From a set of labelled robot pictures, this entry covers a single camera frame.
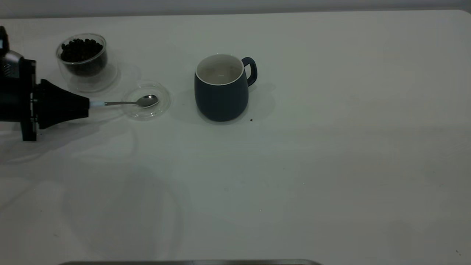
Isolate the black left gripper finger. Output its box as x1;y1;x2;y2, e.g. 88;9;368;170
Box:
37;105;90;129
37;79;90;106

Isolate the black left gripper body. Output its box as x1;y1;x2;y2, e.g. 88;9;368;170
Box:
0;60;37;142

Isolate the metal spoon pale blue handle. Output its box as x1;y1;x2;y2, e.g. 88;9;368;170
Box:
89;95;159;109

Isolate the dark grey ceramic mug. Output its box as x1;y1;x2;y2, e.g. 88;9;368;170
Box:
194;54;258;122

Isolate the dark coffee beans pile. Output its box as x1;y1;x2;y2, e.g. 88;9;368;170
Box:
60;38;108;77

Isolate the clear round glass lid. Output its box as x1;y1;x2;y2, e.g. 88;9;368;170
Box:
121;82;171;120

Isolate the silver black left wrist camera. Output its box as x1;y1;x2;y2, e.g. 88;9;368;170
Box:
0;26;24;79

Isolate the clear double-wall glass cup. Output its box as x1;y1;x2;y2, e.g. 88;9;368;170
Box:
56;33;119;92

